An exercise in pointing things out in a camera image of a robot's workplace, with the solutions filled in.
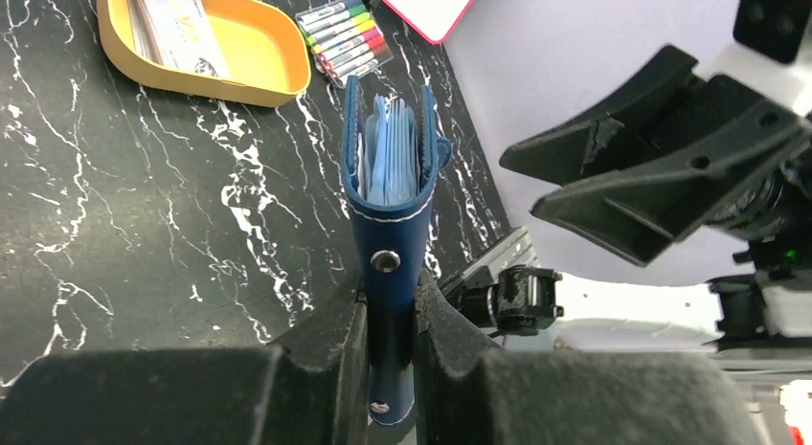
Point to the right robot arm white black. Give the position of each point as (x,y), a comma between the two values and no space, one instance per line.
(768,308)

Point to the pink framed whiteboard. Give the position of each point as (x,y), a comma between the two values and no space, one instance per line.
(434,20)

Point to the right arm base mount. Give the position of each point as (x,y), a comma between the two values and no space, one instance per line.
(505,291)

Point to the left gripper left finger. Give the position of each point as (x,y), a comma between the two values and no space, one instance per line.
(309,386)

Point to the silver credit card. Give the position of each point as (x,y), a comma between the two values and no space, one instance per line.
(177,34)

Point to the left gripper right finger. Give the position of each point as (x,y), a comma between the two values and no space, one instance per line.
(470,390)

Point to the orange oval tray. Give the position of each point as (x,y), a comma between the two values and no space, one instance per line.
(262,45)

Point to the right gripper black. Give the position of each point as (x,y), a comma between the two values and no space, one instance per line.
(717,148)

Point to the pack of coloured markers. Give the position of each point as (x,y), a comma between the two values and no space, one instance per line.
(344,40)

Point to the blue leather card holder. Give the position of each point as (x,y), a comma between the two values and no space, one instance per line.
(391,160)

